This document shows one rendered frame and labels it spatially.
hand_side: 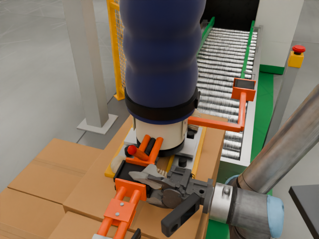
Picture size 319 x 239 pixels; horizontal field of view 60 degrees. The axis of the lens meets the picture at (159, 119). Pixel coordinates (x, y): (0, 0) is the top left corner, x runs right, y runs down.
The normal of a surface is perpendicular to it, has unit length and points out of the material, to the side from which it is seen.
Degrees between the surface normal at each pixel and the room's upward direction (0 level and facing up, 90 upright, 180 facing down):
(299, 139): 80
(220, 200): 34
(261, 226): 74
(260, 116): 0
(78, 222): 0
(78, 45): 90
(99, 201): 0
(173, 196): 90
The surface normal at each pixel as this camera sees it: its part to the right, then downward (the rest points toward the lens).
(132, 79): -0.80, 0.11
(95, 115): -0.32, 0.57
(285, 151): -0.56, 0.32
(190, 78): 0.75, 0.20
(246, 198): -0.06, -0.69
